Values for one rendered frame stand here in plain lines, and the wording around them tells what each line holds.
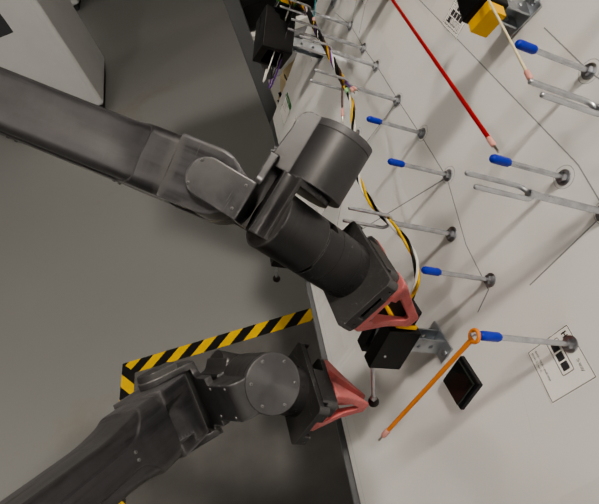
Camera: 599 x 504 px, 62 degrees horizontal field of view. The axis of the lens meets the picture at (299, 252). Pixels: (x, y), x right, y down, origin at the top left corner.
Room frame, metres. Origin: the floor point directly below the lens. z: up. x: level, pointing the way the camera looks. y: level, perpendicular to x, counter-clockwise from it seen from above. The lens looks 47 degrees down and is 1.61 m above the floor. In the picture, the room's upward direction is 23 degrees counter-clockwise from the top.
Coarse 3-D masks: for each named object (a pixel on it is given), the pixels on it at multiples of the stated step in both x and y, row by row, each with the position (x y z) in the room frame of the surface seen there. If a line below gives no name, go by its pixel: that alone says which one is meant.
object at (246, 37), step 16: (224, 0) 1.22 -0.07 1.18; (240, 16) 1.22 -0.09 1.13; (304, 16) 1.25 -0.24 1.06; (240, 32) 1.22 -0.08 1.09; (304, 32) 1.21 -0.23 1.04; (256, 64) 1.22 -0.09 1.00; (256, 80) 1.22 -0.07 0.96; (272, 80) 1.75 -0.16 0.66; (272, 96) 1.22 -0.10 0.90; (272, 112) 1.22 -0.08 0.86
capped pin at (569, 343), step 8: (472, 336) 0.17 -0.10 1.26; (488, 336) 0.17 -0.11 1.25; (496, 336) 0.17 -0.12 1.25; (504, 336) 0.17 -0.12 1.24; (512, 336) 0.17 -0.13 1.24; (520, 336) 0.17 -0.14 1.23; (568, 336) 0.17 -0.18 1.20; (544, 344) 0.17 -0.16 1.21; (552, 344) 0.17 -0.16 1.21; (560, 344) 0.16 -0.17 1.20; (568, 344) 0.16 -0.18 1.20; (576, 344) 0.16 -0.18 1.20; (568, 352) 0.16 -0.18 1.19
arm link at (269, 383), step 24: (192, 360) 0.30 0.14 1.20; (240, 360) 0.27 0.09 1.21; (264, 360) 0.25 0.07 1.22; (288, 360) 0.25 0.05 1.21; (144, 384) 0.28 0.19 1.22; (192, 384) 0.28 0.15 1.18; (216, 384) 0.25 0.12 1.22; (240, 384) 0.23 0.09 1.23; (264, 384) 0.23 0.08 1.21; (288, 384) 0.23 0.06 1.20; (216, 408) 0.24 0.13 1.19; (240, 408) 0.22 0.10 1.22; (264, 408) 0.21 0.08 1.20; (288, 408) 0.21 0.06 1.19; (216, 432) 0.24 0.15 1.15
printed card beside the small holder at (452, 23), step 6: (456, 0) 0.59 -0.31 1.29; (456, 6) 0.59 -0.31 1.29; (450, 12) 0.59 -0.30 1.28; (456, 12) 0.58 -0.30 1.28; (450, 18) 0.59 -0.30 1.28; (456, 18) 0.57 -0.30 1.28; (444, 24) 0.59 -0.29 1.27; (450, 24) 0.58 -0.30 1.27; (456, 24) 0.57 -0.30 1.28; (462, 24) 0.55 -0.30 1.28; (450, 30) 0.57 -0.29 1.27; (456, 30) 0.56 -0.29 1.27; (456, 36) 0.55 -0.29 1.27
